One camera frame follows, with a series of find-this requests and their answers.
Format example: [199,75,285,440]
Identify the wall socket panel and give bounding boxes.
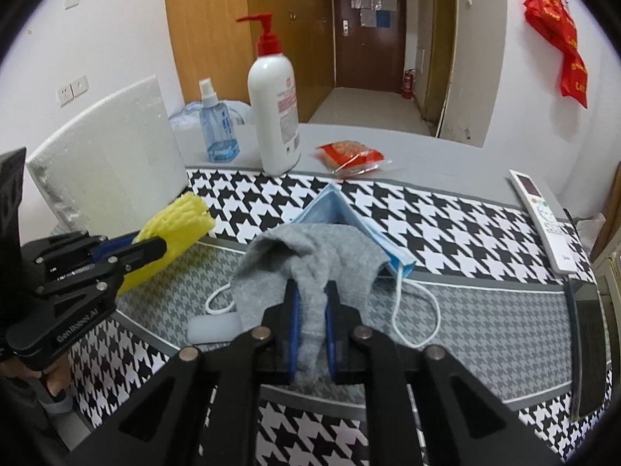
[57,76,90,107]

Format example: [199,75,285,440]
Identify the left hand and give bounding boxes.
[1,351,71,396]

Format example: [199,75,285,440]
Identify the blue face mask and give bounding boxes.
[290,182,443,351]

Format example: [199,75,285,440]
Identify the red snack packet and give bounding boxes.
[315,140,390,177]

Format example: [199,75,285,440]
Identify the blue spray bottle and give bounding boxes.
[199,78,239,163]

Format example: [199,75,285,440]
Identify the white lotion pump bottle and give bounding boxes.
[238,13,301,176]

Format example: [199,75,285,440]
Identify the dark brown door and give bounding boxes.
[334,0,408,93]

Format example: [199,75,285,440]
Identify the red fire extinguisher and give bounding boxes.
[401,68,415,99]

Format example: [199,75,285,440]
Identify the white foam box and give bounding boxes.
[26,76,188,238]

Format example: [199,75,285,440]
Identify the black phone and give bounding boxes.
[564,279,607,421]

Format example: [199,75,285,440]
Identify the houndstooth table mat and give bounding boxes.
[71,168,601,465]

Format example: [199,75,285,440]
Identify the red plastic bag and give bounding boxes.
[523,0,588,108]

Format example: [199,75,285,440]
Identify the wooden wardrobe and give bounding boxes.
[165,0,335,122]

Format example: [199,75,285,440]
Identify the grey sock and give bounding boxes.
[231,224,389,385]

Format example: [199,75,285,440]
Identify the white remote control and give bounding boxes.
[510,169,577,276]

